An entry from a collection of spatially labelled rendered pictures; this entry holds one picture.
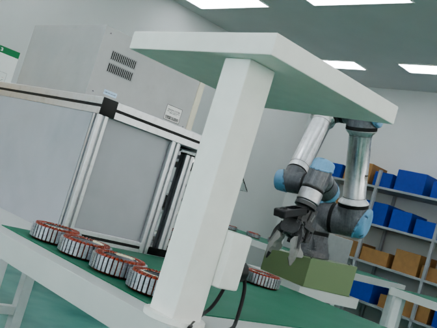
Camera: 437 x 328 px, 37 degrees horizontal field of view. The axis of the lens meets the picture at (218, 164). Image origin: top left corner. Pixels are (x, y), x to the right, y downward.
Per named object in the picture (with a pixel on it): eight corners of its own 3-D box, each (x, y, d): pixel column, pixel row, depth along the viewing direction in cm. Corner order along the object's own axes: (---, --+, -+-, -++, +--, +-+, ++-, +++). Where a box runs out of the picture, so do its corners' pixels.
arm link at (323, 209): (305, 228, 262) (311, 196, 263) (337, 235, 255) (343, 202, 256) (294, 226, 251) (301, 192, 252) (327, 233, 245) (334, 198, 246)
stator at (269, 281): (255, 280, 197) (259, 269, 198) (285, 292, 190) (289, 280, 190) (233, 277, 189) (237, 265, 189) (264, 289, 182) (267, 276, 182)
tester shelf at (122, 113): (99, 131, 243) (103, 120, 244) (220, 159, 193) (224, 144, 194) (-11, 93, 214) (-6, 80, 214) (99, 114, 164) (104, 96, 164)
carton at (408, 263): (407, 273, 858) (413, 253, 859) (431, 281, 830) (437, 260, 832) (391, 269, 832) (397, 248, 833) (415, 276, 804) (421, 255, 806)
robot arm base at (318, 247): (309, 254, 263) (314, 230, 264) (336, 261, 251) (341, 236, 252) (281, 250, 254) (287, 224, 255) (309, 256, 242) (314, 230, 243)
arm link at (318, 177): (339, 170, 213) (333, 159, 206) (326, 200, 210) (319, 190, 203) (318, 163, 217) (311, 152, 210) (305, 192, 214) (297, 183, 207)
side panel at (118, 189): (140, 252, 183) (173, 142, 185) (146, 254, 181) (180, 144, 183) (54, 234, 164) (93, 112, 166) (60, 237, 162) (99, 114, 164)
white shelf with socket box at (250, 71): (196, 289, 143) (256, 91, 146) (328, 351, 116) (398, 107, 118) (60, 266, 119) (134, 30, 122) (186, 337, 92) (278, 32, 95)
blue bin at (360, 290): (361, 297, 897) (366, 278, 899) (386, 306, 865) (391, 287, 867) (343, 293, 870) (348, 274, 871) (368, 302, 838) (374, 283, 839)
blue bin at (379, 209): (378, 226, 906) (384, 205, 908) (400, 232, 879) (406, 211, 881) (360, 220, 879) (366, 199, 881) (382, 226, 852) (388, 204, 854)
